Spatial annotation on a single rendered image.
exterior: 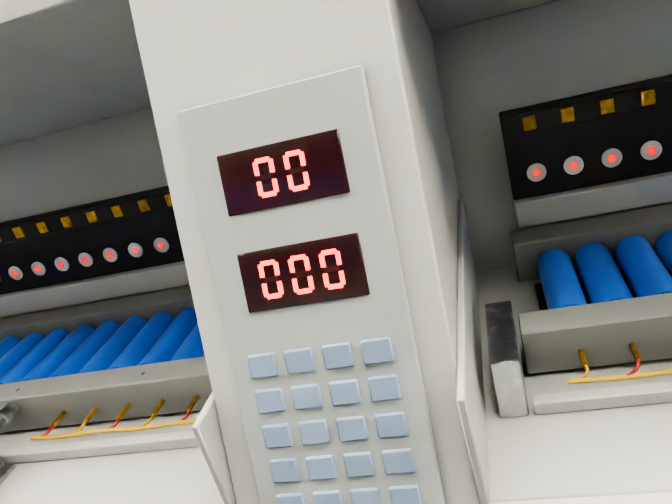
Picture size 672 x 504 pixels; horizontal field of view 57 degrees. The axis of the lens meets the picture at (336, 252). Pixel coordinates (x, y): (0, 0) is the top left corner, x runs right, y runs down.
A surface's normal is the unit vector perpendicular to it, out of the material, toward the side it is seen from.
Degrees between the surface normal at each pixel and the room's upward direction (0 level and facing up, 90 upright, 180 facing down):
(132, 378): 18
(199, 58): 90
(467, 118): 90
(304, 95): 90
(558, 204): 108
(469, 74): 90
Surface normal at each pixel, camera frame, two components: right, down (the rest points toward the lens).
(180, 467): -0.26, -0.89
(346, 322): -0.25, 0.12
